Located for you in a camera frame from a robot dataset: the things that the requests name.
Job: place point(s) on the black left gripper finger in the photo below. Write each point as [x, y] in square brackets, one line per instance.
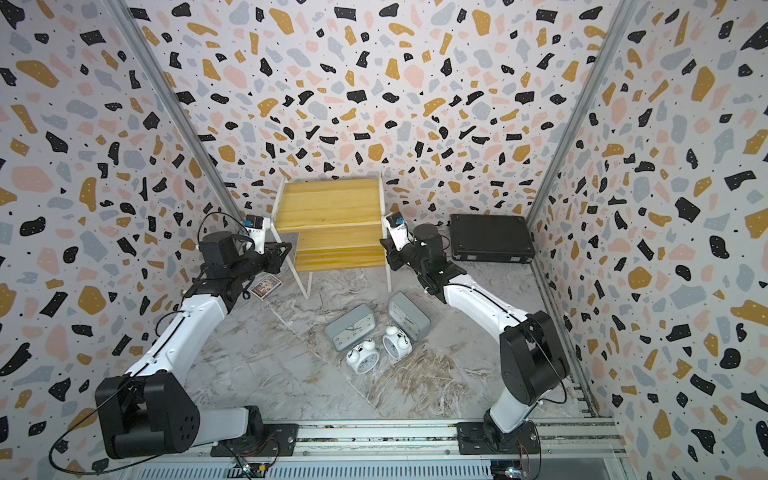
[268, 278]
[278, 249]

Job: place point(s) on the black flat case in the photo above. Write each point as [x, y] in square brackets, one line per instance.
[490, 238]

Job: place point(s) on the white twin-bell clock left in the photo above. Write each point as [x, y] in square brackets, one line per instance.
[363, 357]

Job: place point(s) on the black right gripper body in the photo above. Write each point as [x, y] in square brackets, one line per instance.
[411, 257]

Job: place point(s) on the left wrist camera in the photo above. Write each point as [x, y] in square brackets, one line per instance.
[257, 228]

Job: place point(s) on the wooden shelf white metal frame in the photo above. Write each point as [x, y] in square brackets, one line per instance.
[339, 224]

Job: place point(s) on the grey square clock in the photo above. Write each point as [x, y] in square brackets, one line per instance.
[350, 328]
[408, 317]

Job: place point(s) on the white twin-bell clock right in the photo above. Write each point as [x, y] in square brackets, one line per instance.
[396, 343]

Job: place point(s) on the small picture card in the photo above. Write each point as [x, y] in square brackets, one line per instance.
[264, 285]

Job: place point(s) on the white twin-bell clock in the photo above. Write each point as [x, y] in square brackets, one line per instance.
[363, 357]
[396, 343]

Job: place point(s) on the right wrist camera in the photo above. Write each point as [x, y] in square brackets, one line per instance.
[398, 229]

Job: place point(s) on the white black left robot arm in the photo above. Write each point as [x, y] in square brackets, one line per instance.
[146, 412]

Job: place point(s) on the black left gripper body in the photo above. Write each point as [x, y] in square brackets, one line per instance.
[249, 266]

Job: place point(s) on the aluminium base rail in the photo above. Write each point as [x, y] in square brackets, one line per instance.
[565, 448]

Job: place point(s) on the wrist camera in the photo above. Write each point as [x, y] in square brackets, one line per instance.
[398, 229]
[257, 228]

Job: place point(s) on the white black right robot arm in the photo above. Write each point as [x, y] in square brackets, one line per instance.
[532, 356]

